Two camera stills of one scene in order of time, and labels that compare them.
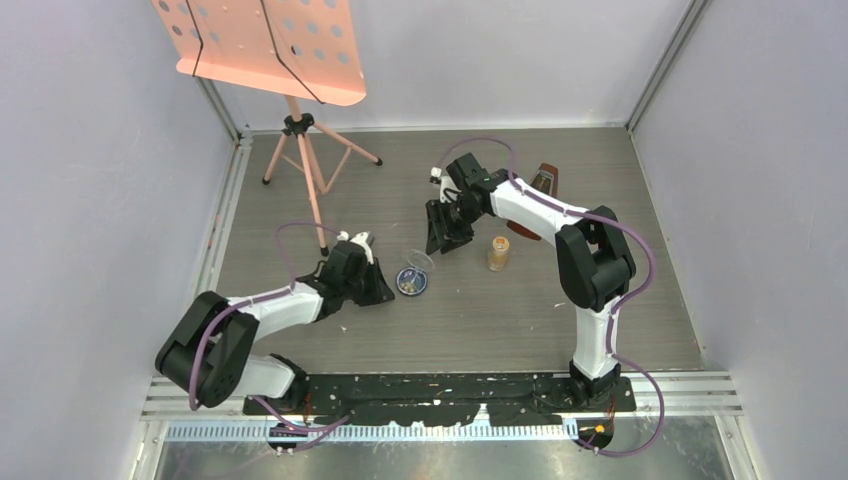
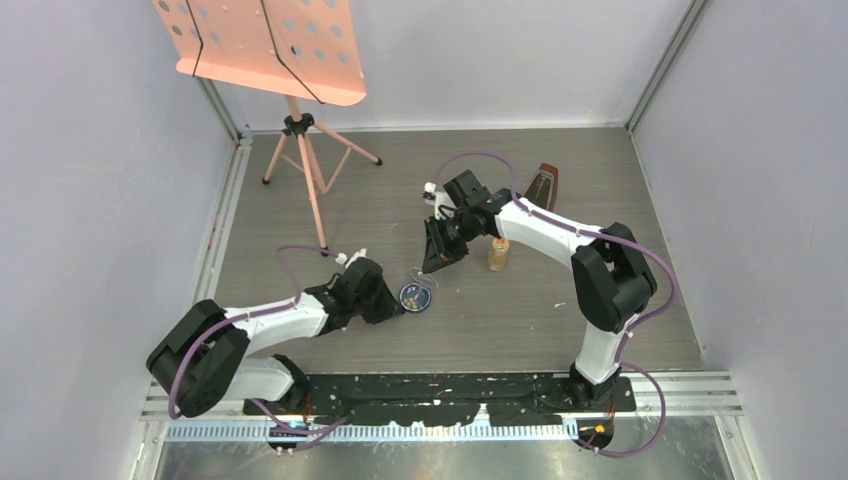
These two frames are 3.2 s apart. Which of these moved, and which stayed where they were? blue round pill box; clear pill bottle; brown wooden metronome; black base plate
Moved: blue round pill box
Stayed: brown wooden metronome; black base plate; clear pill bottle
